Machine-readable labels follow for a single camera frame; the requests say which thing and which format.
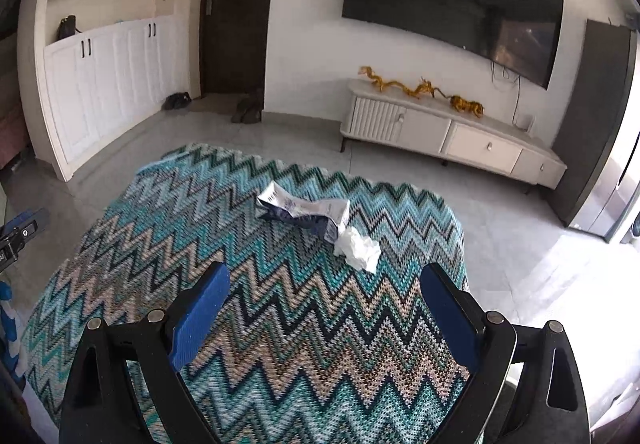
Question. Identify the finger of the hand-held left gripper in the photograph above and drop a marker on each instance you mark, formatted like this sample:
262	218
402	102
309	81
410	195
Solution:
22	233

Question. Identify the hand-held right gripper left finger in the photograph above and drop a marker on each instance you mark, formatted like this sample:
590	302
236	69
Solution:
200	319

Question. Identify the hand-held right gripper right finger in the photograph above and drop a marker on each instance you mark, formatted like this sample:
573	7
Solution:
450	319

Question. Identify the white tissue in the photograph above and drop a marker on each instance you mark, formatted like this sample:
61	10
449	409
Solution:
357	248

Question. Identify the blue white wrapper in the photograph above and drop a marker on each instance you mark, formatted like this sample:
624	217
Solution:
300	213

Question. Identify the blue white striped cloth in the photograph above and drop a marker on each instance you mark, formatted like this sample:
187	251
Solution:
7	329

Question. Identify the teal zigzag knit blanket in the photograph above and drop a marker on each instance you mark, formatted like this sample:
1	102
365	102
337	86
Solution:
300	324

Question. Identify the white shoe cabinet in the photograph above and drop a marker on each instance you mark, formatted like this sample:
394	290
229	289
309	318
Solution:
100	84

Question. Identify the white TV cabinet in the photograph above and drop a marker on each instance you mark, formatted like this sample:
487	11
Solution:
480	144

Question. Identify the steel refrigerator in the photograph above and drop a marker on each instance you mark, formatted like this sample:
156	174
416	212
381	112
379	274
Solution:
610	194

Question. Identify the pair of black shoes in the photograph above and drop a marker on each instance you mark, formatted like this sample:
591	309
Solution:
177	100

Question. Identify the washing machine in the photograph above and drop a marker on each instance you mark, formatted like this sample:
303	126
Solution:
634	230

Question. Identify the black handbag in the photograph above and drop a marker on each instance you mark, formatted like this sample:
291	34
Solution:
67	28

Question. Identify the gold tiger figurine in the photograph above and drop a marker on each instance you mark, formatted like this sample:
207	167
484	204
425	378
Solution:
467	107

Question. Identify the gold dragon figurine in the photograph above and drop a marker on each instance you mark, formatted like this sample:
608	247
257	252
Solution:
425	89
382	79

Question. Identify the dark grey cabinet panel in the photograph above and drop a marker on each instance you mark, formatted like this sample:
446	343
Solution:
595	114

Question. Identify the dark brown entrance door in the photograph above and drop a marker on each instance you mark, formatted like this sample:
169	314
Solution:
235	24

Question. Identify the white wall socket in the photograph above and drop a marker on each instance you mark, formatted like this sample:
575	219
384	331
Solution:
526	122

